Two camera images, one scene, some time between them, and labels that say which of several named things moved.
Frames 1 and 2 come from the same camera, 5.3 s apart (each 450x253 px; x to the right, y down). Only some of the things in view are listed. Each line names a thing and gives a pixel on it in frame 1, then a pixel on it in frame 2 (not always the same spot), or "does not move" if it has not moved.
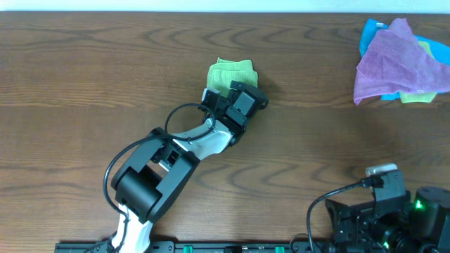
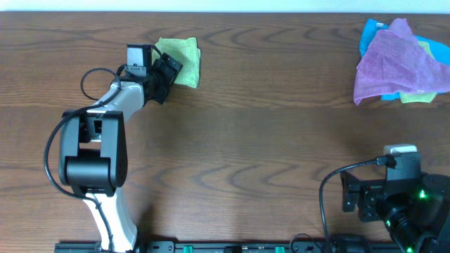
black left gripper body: (234, 93) → (162, 76)
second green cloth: (418, 96) does not move
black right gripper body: (367, 230) → (370, 200)
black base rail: (200, 246) does not move
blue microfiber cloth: (440, 51) does not move
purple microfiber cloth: (395, 62) does not move
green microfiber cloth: (221, 74) → (185, 52)
